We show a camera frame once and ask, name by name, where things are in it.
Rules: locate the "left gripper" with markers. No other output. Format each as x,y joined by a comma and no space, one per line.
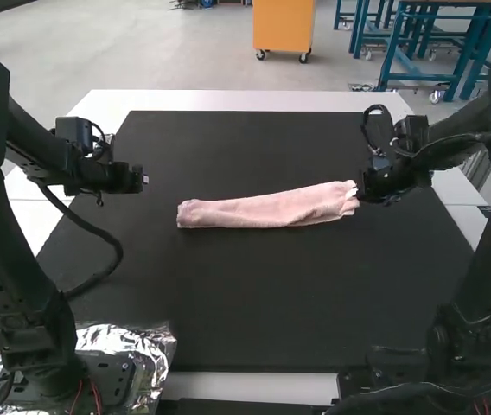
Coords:
122,177

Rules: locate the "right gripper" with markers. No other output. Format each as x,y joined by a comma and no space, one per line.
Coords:
386,179

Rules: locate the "pale towel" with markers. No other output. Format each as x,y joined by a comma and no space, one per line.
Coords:
263,212

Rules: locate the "black mat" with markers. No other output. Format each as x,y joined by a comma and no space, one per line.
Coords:
245,285

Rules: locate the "silver foil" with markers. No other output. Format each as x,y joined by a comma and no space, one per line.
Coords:
142,350

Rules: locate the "wheeled metal cabinet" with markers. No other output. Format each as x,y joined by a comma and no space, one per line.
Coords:
282,26

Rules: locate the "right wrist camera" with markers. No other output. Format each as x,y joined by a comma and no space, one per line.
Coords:
412,132

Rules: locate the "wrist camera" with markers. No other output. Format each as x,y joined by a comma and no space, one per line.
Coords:
72,132
412,132

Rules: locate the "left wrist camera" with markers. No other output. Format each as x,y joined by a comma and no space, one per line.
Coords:
72,132

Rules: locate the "grey aluminium frame post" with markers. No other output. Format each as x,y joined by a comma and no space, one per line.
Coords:
479,170

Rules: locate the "blue metal frame table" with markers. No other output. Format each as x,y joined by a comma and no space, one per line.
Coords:
339,15
360,39
410,73

